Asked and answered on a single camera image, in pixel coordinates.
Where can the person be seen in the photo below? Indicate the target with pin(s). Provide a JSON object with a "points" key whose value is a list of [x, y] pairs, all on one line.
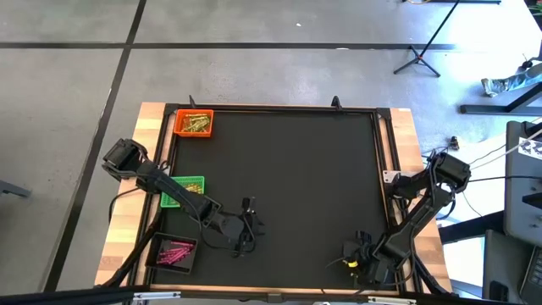
{"points": [[508, 82]]}

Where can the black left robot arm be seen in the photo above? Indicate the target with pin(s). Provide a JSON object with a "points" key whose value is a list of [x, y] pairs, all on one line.
{"points": [[169, 190]]}

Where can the black-white marker tag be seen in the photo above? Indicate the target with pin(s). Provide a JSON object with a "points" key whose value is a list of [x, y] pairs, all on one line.
{"points": [[531, 148]]}

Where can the grey equipment cabinet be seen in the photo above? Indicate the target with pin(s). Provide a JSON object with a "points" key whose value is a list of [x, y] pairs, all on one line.
{"points": [[521, 190]]}

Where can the black plastic basket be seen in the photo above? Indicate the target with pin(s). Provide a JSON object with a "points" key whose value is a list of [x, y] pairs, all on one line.
{"points": [[190, 237]]}

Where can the black tripod stand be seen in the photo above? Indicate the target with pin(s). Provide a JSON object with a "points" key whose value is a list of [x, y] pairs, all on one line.
{"points": [[418, 57]]}

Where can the black T-base stand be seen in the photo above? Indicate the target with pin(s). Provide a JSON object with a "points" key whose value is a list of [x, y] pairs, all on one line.
{"points": [[487, 110]]}

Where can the magenta crayon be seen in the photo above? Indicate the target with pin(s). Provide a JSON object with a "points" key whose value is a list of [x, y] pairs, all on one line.
{"points": [[169, 259], [182, 253], [171, 256], [175, 250], [180, 247], [182, 243], [173, 253], [167, 262]]}

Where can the silver aluminium extrusion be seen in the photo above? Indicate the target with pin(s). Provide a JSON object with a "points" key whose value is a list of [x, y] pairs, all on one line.
{"points": [[156, 295], [391, 301]]}

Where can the black camera rig frame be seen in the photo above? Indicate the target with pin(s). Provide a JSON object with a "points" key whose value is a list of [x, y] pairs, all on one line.
{"points": [[63, 297]]}

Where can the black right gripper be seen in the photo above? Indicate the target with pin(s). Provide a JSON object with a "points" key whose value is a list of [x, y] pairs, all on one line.
{"points": [[379, 262]]}

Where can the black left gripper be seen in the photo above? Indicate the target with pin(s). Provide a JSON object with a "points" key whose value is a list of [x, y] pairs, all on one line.
{"points": [[233, 231]]}

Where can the green plastic basket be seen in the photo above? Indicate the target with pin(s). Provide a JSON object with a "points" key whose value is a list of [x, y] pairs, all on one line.
{"points": [[195, 180]]}

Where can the small black floor device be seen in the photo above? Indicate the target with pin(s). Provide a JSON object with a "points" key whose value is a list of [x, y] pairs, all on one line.
{"points": [[454, 143]]}

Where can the yellow-green crayon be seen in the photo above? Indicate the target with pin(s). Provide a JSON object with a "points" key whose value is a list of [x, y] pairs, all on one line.
{"points": [[192, 122], [206, 120]]}

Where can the grey equipment console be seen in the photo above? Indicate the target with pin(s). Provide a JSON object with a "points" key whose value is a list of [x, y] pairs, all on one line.
{"points": [[504, 262]]}

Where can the crayon pile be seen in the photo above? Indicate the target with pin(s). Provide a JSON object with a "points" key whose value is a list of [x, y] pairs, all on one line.
{"points": [[197, 123]]}

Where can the grey floor stand foot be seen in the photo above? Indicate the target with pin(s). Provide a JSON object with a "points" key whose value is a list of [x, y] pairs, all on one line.
{"points": [[12, 189]]}

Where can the black aluminium table frame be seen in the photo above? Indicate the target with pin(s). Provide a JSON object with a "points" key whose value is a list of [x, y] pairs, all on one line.
{"points": [[275, 108]]}

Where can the orange plastic basket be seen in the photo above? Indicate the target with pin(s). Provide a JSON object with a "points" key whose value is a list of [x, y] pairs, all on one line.
{"points": [[180, 127]]}

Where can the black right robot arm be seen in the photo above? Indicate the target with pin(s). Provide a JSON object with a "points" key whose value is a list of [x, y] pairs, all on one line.
{"points": [[423, 203]]}

